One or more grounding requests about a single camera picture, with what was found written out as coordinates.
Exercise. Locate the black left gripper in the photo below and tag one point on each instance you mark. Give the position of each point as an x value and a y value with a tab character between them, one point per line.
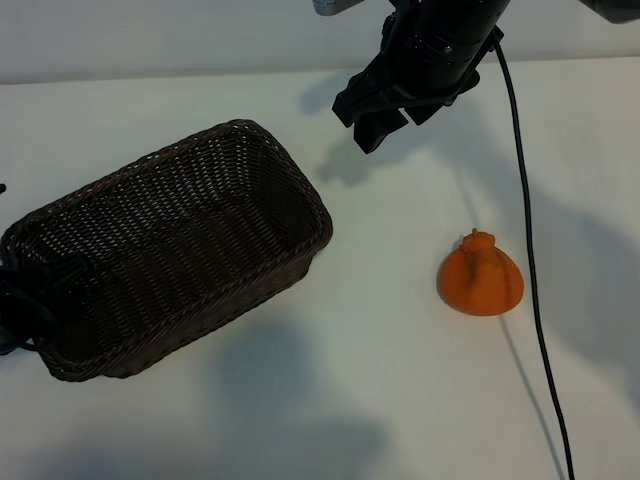
25	310

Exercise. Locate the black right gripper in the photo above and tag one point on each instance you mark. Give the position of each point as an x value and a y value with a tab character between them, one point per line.
435	55

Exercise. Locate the dark brown wicker basket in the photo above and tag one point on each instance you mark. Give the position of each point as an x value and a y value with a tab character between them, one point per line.
175	240

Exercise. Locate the orange plush fruit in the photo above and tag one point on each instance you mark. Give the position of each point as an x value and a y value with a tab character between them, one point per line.
480	286

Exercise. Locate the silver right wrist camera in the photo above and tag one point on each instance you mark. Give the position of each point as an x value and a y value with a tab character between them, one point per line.
330	6

